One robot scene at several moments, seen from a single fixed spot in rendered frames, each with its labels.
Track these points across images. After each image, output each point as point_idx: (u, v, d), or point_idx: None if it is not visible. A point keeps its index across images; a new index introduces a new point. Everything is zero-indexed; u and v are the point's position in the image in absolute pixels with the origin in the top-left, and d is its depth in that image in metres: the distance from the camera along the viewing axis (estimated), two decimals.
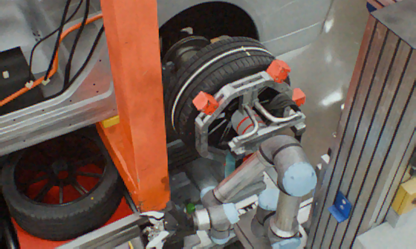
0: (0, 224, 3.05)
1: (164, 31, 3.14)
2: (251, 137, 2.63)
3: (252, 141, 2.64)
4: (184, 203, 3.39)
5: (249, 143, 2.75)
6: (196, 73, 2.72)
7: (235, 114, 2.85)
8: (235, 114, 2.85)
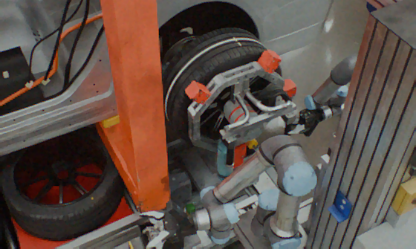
0: (0, 224, 3.05)
1: (164, 31, 3.14)
2: (242, 125, 2.68)
3: (244, 129, 2.69)
4: None
5: (241, 132, 2.80)
6: (189, 64, 2.77)
7: (226, 104, 2.90)
8: (226, 103, 2.90)
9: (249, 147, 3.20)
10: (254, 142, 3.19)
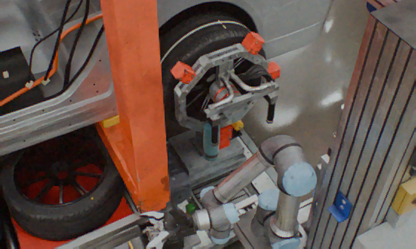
0: (0, 224, 3.05)
1: (164, 31, 3.14)
2: (226, 105, 2.77)
3: (227, 108, 2.78)
4: None
5: (226, 112, 2.90)
6: (174, 45, 2.87)
7: (212, 85, 3.00)
8: (212, 85, 2.99)
9: (236, 128, 3.29)
10: (241, 123, 3.28)
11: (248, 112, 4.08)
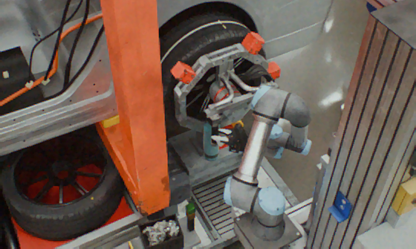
0: (0, 224, 3.05)
1: (164, 31, 3.14)
2: (226, 105, 2.77)
3: (227, 108, 2.78)
4: None
5: (226, 112, 2.90)
6: (174, 45, 2.87)
7: (212, 85, 3.00)
8: (212, 85, 2.99)
9: None
10: (241, 123, 3.28)
11: (248, 112, 4.08)
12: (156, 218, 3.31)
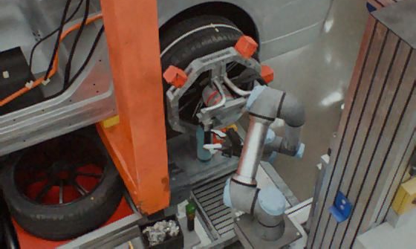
0: (0, 224, 3.05)
1: (164, 31, 3.14)
2: (218, 108, 2.75)
3: (220, 113, 2.76)
4: None
5: (218, 117, 2.88)
6: (167, 49, 2.85)
7: (205, 89, 2.98)
8: (205, 88, 2.97)
9: None
10: (234, 127, 3.26)
11: (248, 112, 4.08)
12: (156, 218, 3.31)
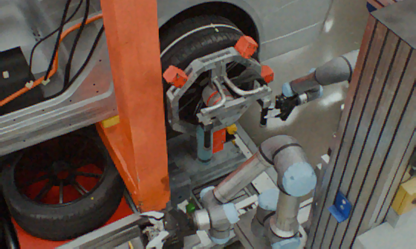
0: (0, 224, 3.05)
1: (164, 31, 3.14)
2: (218, 108, 2.75)
3: (220, 113, 2.76)
4: None
5: (218, 117, 2.88)
6: (167, 49, 2.85)
7: (205, 89, 2.98)
8: (205, 88, 2.97)
9: (229, 132, 3.27)
10: (234, 127, 3.26)
11: (248, 112, 4.08)
12: None
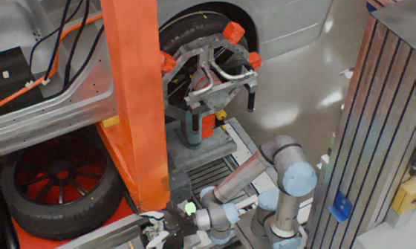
0: (0, 224, 3.05)
1: None
2: (206, 93, 2.83)
3: (207, 96, 2.84)
4: None
5: (206, 100, 2.96)
6: None
7: (194, 74, 3.05)
8: (194, 74, 3.05)
9: (218, 118, 3.35)
10: (223, 113, 3.34)
11: (248, 112, 4.08)
12: None
